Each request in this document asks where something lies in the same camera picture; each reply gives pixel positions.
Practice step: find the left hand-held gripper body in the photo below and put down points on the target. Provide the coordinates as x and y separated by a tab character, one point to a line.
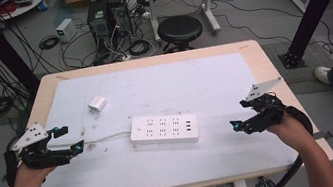
31	136

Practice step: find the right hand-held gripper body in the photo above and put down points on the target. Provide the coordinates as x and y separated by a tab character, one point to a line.
268	111

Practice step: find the person's right hand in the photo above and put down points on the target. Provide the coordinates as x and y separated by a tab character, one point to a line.
292	131

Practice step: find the person's left hand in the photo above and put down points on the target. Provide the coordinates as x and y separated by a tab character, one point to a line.
31	177

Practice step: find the white charger adapter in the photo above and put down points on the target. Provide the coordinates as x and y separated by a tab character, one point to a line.
97	103

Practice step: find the white table mat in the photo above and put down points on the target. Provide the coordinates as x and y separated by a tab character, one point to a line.
170	89

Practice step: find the white floor power strip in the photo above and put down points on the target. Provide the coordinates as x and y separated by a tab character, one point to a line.
127	57

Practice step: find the black round stool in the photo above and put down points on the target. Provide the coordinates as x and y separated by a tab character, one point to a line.
179	29

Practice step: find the white power supply box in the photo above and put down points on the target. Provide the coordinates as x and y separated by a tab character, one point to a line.
66	30

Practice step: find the black computer tower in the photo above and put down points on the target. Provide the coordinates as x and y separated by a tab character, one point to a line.
99	23
119	11

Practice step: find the round white table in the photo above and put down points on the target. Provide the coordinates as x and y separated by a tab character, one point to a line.
22	6

